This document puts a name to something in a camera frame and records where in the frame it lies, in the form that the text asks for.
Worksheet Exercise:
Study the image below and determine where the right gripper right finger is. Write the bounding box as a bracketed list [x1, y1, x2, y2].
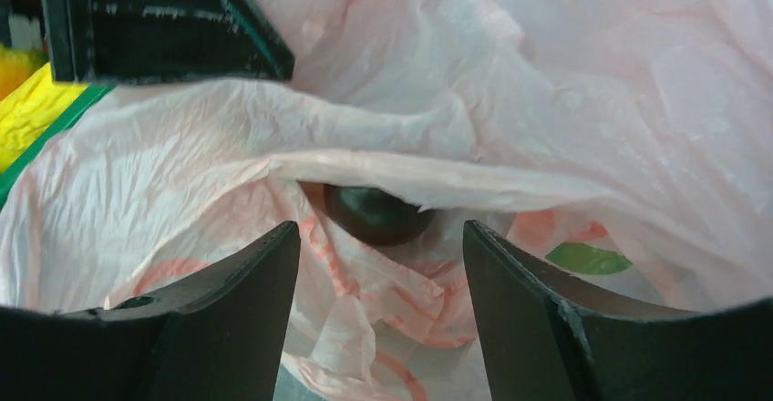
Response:
[463, 221, 772, 400]

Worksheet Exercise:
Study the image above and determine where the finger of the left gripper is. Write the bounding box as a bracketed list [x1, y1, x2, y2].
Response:
[36, 0, 297, 86]

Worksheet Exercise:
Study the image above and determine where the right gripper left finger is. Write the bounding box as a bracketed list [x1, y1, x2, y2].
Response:
[1, 221, 301, 400]

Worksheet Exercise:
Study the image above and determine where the dark brown fake plum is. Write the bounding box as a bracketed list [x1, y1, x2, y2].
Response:
[323, 184, 436, 247]

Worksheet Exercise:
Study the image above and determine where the pink plastic bag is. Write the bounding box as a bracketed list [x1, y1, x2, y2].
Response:
[1, 0, 772, 400]

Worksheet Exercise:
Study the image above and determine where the yellow fake fruit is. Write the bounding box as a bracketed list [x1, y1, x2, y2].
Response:
[1, 46, 86, 171]

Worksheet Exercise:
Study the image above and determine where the green plastic tray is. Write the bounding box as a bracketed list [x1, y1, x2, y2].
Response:
[0, 0, 267, 210]

